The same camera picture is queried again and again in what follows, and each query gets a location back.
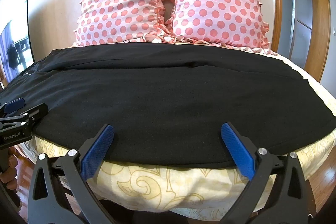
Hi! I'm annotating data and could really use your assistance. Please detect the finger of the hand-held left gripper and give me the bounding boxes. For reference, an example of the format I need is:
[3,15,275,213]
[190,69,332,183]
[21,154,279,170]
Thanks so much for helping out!
[0,98,26,116]
[0,103,49,133]

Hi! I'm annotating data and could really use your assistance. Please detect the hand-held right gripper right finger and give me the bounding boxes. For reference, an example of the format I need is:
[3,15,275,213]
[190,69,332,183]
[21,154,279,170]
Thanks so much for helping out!
[220,122,309,224]

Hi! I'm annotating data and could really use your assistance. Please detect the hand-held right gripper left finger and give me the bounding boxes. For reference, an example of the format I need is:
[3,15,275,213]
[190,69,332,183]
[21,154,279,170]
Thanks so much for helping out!
[28,123,115,224]

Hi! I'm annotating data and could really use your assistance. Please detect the black pants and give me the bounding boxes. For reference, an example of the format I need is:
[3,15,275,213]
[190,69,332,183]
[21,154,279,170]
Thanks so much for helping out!
[0,43,335,169]

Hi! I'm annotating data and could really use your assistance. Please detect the person's left hand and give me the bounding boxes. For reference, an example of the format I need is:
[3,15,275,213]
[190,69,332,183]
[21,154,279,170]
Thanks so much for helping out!
[0,154,19,185]

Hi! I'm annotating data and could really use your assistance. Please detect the glass window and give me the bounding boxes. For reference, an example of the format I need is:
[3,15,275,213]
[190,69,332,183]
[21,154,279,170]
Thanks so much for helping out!
[0,0,35,89]

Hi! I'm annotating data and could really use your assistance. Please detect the pink polka-dot ruffled pillow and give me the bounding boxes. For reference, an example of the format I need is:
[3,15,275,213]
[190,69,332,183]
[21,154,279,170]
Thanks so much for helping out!
[72,0,175,46]
[157,0,278,56]

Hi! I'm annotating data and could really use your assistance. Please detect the grey panelled door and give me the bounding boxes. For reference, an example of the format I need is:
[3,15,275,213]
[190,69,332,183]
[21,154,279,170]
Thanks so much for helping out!
[276,0,315,69]

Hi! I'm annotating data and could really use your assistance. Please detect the wooden door frame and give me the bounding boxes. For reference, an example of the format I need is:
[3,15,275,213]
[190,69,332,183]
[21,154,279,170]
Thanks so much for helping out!
[269,0,332,81]

